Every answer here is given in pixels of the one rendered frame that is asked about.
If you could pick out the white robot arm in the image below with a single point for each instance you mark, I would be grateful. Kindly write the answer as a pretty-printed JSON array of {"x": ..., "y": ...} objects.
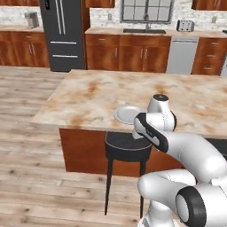
[{"x": 189, "y": 153}]

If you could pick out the grey round plate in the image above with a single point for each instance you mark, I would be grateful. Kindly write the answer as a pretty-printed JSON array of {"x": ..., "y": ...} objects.
[{"x": 127, "y": 114}]

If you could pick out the wooden kitchen island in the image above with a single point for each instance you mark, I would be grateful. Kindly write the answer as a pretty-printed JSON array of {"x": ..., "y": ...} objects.
[{"x": 118, "y": 97}]

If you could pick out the black bar stool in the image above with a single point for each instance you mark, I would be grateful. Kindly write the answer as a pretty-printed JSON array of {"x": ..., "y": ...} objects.
[{"x": 125, "y": 147}]

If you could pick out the wooden base cupboards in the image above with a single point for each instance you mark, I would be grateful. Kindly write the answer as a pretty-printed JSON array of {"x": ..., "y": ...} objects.
[
  {"x": 23, "y": 48},
  {"x": 127, "y": 53}
]

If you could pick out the silver dishwasher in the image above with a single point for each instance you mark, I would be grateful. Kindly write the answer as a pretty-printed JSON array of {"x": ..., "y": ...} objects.
[{"x": 182, "y": 54}]

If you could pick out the sink with tap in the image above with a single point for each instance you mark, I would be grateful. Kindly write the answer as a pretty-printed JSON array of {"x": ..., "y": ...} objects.
[{"x": 144, "y": 29}]

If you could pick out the dark grey fridge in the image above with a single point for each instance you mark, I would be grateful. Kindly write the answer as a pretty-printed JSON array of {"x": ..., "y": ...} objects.
[{"x": 63, "y": 32}]

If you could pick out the grey framed window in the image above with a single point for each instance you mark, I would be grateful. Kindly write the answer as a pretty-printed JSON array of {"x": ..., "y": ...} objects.
[{"x": 147, "y": 10}]

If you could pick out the wooden drawer cabinet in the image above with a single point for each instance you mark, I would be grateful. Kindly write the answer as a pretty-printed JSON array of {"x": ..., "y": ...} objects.
[{"x": 209, "y": 56}]

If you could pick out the silver toaster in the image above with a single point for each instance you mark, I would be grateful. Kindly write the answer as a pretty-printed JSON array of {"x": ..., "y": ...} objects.
[{"x": 185, "y": 25}]

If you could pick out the grey coffee machine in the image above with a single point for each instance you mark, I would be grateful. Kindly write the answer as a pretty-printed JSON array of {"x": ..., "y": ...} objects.
[{"x": 31, "y": 20}]

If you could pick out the wooden wall cupboards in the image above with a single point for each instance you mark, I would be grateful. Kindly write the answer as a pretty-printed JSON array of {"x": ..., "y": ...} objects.
[
  {"x": 19, "y": 2},
  {"x": 100, "y": 3},
  {"x": 209, "y": 4}
]

